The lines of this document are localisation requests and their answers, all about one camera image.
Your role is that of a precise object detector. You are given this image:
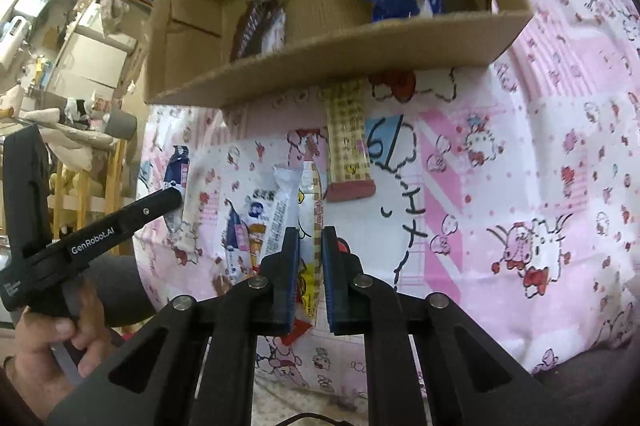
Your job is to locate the white rice cake packet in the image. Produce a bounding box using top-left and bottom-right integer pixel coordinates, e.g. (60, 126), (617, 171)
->
(222, 189), (277, 285)

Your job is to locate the yellow patterned snack stick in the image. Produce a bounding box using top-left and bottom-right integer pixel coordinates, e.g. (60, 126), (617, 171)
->
(297, 161), (323, 322)

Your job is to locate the beige patterned snack bar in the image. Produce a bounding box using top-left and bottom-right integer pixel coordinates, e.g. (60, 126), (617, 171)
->
(323, 78), (376, 203)

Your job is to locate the red white snack bar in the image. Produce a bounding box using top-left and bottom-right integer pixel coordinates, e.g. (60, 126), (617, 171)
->
(260, 166), (303, 259)

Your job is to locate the blue white snack packet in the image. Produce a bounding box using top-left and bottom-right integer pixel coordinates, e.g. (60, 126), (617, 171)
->
(163, 145), (190, 246)

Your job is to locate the dark braised snack packet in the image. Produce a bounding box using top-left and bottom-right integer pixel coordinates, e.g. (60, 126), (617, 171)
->
(230, 0), (286, 62)

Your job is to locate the small red candy packet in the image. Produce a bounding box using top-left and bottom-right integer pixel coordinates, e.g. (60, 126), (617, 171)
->
(281, 237), (350, 347)

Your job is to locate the person left hand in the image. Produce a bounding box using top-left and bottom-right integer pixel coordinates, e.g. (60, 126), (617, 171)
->
(6, 279), (116, 420)

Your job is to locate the grey trash bin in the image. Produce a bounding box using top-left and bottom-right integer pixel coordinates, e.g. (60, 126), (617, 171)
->
(103, 107), (138, 141)

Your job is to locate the pink cartoon bed sheet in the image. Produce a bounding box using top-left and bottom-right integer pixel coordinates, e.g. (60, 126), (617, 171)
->
(134, 0), (639, 416)

